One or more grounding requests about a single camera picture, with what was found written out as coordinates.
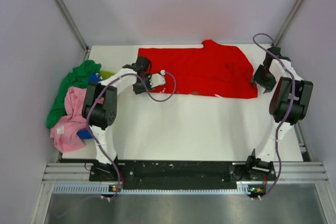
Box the blue t shirt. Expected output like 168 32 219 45
77 72 102 140

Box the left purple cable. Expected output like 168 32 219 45
86 70 178 200

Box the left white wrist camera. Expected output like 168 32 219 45
148 70 166 89

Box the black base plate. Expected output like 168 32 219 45
89 160 276 190

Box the red t shirt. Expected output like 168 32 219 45
138 40 258 99

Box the green t shirt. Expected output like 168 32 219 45
46 60 102 129

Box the pink t shirt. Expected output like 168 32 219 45
50 87 87 153

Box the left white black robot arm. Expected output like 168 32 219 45
82 57 152 180

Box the grey slotted cable duct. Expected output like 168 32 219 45
53 184 250 195

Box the lime green tray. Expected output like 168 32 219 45
99 69 115 80

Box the left aluminium frame post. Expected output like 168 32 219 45
54 0 89 52

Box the aluminium frame post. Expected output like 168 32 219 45
274 0 305 46
54 0 89 52

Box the right aluminium frame post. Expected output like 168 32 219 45
274 0 305 46

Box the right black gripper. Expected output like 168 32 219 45
250 65 277 93

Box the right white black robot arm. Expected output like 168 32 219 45
251 46 313 164

